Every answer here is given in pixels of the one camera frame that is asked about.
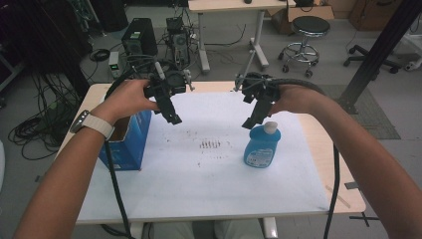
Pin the black metal stand post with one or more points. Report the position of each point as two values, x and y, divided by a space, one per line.
381 49

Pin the large brown cardboard box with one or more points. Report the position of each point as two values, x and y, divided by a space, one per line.
371 15

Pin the black round stool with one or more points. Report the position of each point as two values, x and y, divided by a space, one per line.
310 26

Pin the person's left hand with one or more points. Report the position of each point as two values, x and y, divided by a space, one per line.
127 98

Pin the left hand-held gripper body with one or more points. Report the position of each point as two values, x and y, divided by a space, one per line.
174 81

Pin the black office chair base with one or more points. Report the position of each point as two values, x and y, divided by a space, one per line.
368 58

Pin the small grey power supply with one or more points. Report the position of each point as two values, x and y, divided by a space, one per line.
115 63

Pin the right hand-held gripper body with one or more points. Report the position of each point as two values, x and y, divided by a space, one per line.
260 87

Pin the black tape cross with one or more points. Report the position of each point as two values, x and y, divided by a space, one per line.
364 218

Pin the black computer tower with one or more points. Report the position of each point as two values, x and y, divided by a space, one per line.
141 36

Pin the open computer case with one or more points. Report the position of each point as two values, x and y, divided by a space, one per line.
179 43

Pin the wristwatch with white band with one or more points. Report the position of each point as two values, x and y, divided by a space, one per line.
96 124

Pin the black tape strip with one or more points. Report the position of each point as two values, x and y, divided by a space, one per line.
351 185

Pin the blue cardboard box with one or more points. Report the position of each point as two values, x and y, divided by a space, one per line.
132 146

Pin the grey floor mat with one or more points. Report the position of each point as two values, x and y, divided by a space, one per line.
371 122

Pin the person's right hand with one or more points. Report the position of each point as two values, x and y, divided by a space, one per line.
297 99

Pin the blue bottle with white cap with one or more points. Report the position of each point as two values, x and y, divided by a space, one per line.
262 147

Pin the white desk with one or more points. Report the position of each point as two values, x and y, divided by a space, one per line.
232 6

